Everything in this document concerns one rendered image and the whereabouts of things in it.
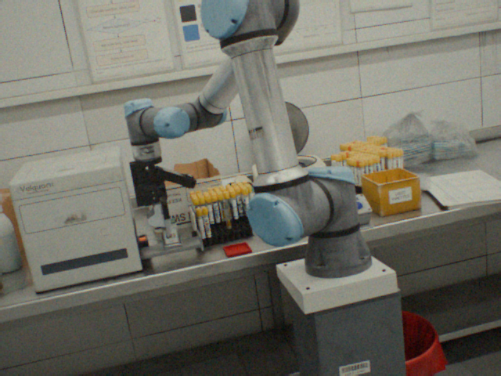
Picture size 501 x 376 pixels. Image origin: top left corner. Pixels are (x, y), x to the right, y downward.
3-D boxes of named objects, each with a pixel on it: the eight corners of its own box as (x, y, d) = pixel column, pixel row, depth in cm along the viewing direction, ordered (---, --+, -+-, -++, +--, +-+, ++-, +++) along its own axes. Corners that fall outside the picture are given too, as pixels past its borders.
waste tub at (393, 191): (380, 218, 167) (377, 185, 165) (362, 205, 180) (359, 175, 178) (423, 208, 170) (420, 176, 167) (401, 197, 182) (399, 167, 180)
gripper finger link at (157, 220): (150, 240, 154) (144, 206, 153) (173, 235, 155) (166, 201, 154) (151, 241, 151) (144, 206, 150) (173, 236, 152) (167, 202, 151)
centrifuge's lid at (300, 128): (245, 102, 205) (243, 103, 213) (255, 171, 208) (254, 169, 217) (304, 93, 206) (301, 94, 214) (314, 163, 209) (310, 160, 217)
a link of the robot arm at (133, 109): (134, 103, 141) (115, 103, 147) (142, 146, 144) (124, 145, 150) (160, 97, 146) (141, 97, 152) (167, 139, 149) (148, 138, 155)
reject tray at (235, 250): (228, 258, 155) (227, 254, 154) (223, 249, 161) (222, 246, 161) (252, 252, 156) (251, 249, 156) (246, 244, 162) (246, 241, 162)
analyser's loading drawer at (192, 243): (128, 265, 153) (124, 247, 152) (127, 257, 160) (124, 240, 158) (203, 250, 157) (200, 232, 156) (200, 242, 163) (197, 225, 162)
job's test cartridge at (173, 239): (165, 248, 155) (161, 226, 154) (163, 243, 160) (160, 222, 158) (180, 245, 156) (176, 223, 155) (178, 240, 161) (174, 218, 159)
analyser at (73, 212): (35, 294, 148) (5, 183, 140) (46, 258, 174) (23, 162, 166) (153, 269, 154) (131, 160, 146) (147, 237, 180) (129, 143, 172)
